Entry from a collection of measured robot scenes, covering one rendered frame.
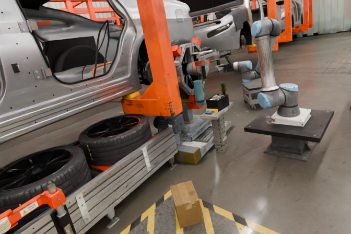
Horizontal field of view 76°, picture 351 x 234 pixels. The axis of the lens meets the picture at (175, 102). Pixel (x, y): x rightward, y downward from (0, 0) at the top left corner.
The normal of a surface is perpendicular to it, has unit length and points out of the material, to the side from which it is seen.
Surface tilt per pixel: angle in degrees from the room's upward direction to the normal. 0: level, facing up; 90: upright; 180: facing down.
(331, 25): 90
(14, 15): 86
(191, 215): 90
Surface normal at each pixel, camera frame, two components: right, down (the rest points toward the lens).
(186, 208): 0.18, 0.23
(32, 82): 0.80, 0.04
